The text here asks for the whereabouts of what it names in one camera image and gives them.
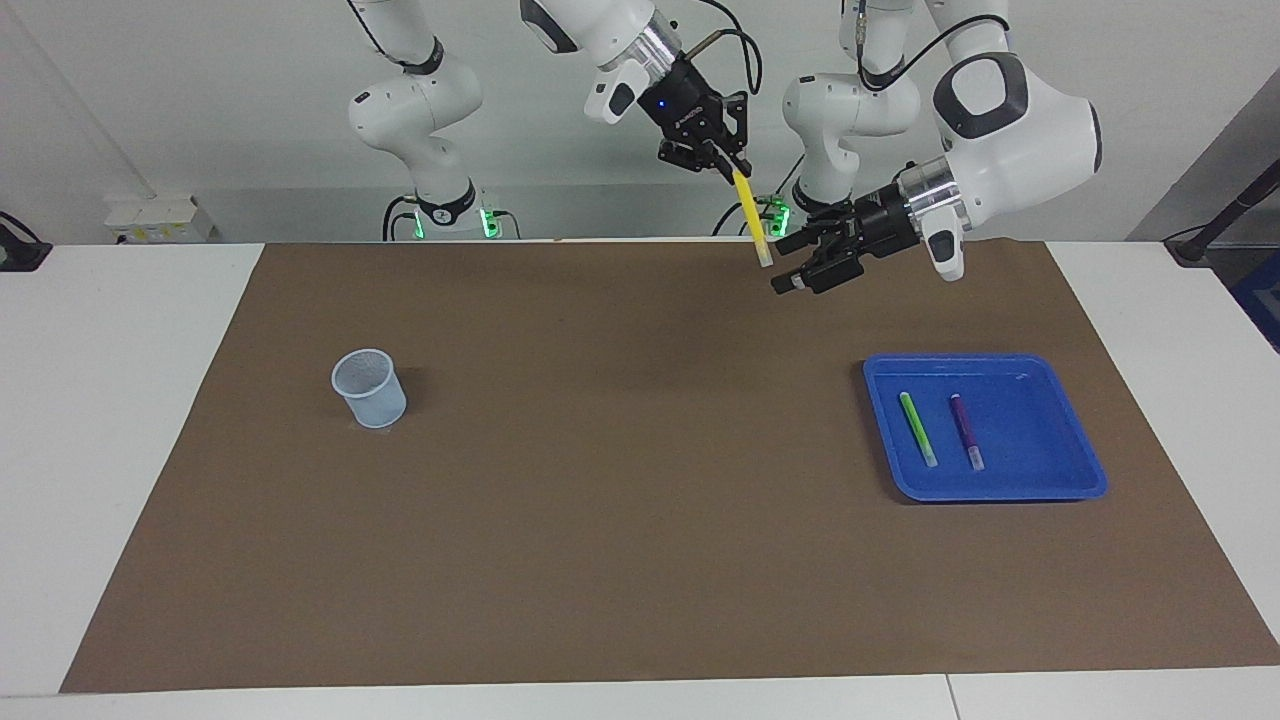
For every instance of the translucent pale blue cup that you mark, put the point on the translucent pale blue cup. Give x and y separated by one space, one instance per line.
375 400

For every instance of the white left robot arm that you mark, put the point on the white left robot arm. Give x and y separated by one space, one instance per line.
1030 120

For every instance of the purple pen white cap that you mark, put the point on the purple pen white cap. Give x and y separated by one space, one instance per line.
966 430

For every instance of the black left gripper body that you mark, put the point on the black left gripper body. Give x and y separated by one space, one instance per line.
880 225

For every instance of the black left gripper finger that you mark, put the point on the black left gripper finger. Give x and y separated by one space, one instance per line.
820 228
825 272

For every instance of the green pen white cap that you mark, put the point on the green pen white cap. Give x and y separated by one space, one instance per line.
920 432

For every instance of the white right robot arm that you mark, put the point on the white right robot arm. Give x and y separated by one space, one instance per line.
420 110

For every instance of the brown table mat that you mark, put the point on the brown table mat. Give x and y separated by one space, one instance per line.
640 500

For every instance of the black clamp mount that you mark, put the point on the black clamp mount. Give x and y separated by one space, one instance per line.
20 255

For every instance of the yellow pen white cap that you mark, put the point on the yellow pen white cap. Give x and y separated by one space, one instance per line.
752 220

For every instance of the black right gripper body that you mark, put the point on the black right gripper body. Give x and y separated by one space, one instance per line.
685 105

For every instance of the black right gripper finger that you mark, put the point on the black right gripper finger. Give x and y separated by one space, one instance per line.
685 155
738 130

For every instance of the blue box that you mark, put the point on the blue box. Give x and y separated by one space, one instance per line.
1262 300

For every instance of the blue plastic tray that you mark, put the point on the blue plastic tray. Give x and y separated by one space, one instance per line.
1040 450

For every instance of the black stand pole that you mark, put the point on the black stand pole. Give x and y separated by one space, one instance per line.
1235 205

